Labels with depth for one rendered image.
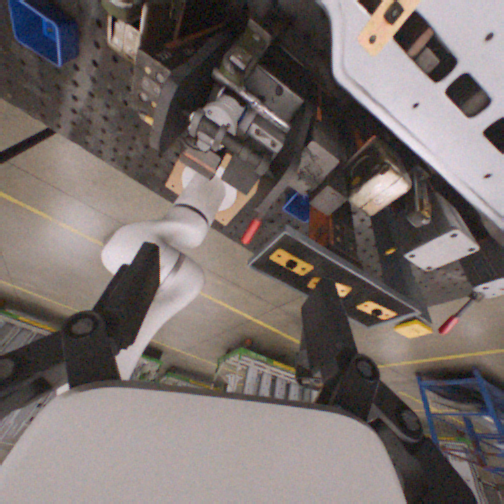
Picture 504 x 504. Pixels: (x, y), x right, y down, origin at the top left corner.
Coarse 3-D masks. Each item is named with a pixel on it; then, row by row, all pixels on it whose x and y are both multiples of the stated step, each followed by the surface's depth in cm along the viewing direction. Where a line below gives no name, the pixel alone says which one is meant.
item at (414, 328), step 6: (402, 324) 57; (408, 324) 56; (414, 324) 55; (420, 324) 55; (396, 330) 58; (402, 330) 58; (408, 330) 57; (414, 330) 57; (420, 330) 56; (426, 330) 56; (408, 336) 60; (414, 336) 59
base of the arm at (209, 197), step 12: (192, 180) 72; (204, 180) 71; (216, 180) 73; (192, 192) 66; (204, 192) 68; (216, 192) 71; (228, 192) 78; (192, 204) 63; (204, 204) 65; (216, 204) 70; (228, 204) 82
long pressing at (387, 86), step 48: (336, 0) 30; (432, 0) 29; (480, 0) 28; (336, 48) 34; (384, 48) 33; (480, 48) 31; (384, 96) 37; (432, 96) 36; (432, 144) 41; (480, 144) 39; (480, 192) 45
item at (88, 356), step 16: (80, 320) 8; (96, 320) 8; (64, 336) 7; (80, 336) 8; (96, 336) 8; (64, 352) 7; (80, 352) 7; (96, 352) 7; (112, 352) 8; (80, 368) 7; (96, 368) 7; (112, 368) 7; (80, 384) 7
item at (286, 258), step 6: (276, 252) 45; (282, 252) 44; (288, 252) 44; (270, 258) 46; (276, 258) 46; (282, 258) 46; (288, 258) 45; (294, 258) 45; (282, 264) 47; (288, 264) 45; (294, 264) 45; (300, 264) 46; (306, 264) 46; (294, 270) 48; (300, 270) 47; (306, 270) 47
